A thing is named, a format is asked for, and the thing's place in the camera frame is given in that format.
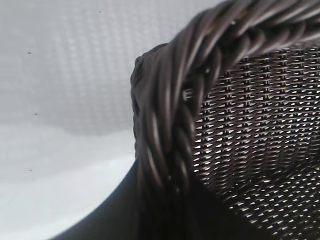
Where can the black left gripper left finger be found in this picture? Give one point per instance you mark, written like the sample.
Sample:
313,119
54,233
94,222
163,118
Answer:
120,215

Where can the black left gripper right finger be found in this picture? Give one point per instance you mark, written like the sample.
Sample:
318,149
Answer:
207,220

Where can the dark brown wicker basket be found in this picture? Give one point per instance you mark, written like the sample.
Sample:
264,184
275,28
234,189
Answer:
175,87

